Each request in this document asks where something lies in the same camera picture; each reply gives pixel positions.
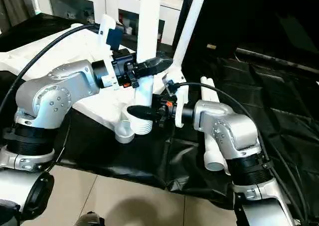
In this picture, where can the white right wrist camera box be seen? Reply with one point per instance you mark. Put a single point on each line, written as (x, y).
(179, 104)

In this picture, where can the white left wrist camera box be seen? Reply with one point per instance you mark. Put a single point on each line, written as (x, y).
(110, 42)

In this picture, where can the white plastic table top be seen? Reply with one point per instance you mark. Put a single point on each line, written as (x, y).
(94, 99)

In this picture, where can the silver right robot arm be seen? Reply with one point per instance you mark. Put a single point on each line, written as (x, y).
(234, 131)

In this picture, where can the dark grey curtain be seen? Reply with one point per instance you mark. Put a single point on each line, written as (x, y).
(12, 4)

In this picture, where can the small yellow tag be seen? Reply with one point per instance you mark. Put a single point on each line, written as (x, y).
(211, 47)

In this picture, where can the dark metal rod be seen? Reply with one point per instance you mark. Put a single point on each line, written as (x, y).
(279, 57)

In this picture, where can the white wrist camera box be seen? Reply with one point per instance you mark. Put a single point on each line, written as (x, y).
(179, 104)
(110, 42)

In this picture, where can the black work mat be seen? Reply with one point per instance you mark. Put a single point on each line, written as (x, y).
(149, 161)

